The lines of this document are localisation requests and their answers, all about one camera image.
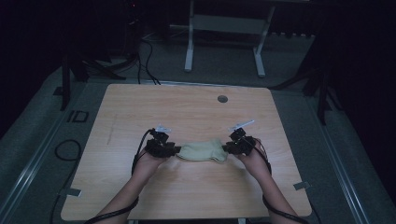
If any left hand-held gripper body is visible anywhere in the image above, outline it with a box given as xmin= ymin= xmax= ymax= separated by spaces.
xmin=144 ymin=123 xmax=177 ymax=159

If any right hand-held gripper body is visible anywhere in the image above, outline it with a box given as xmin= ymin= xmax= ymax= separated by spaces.
xmin=227 ymin=119 xmax=257 ymax=157

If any beige sock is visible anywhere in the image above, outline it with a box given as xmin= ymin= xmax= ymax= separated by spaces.
xmin=181 ymin=152 xmax=230 ymax=164
xmin=176 ymin=137 xmax=230 ymax=162

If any person's left hand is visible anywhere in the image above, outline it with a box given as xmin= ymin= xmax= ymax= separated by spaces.
xmin=132 ymin=148 xmax=171 ymax=185

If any person's right hand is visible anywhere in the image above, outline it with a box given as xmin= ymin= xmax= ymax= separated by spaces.
xmin=233 ymin=145 xmax=273 ymax=184

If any grey tape piece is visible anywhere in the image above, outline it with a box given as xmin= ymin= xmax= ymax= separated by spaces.
xmin=58 ymin=188 xmax=83 ymax=198
xmin=292 ymin=181 xmax=312 ymax=191

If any black metal stand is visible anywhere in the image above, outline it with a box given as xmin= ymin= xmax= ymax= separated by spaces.
xmin=270 ymin=46 xmax=344 ymax=126
xmin=52 ymin=50 xmax=127 ymax=112

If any left hand-held gripper black cable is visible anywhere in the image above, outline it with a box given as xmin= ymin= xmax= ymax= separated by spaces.
xmin=84 ymin=128 xmax=157 ymax=224

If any hand-held gripper black cable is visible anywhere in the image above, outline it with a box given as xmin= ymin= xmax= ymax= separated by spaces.
xmin=84 ymin=128 xmax=157 ymax=224
xmin=244 ymin=135 xmax=311 ymax=224

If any right hand-held gripper black cable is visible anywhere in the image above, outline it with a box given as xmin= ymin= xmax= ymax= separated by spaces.
xmin=244 ymin=135 xmax=311 ymax=224

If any black floor cable bundle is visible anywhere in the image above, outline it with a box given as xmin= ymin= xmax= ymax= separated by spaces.
xmin=135 ymin=36 xmax=162 ymax=86

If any grey floor rail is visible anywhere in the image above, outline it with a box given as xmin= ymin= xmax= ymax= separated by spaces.
xmin=0 ymin=82 xmax=87 ymax=218
xmin=306 ymin=96 xmax=372 ymax=224

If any white desk frame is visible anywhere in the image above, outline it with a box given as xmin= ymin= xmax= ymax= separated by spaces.
xmin=183 ymin=0 xmax=276 ymax=78

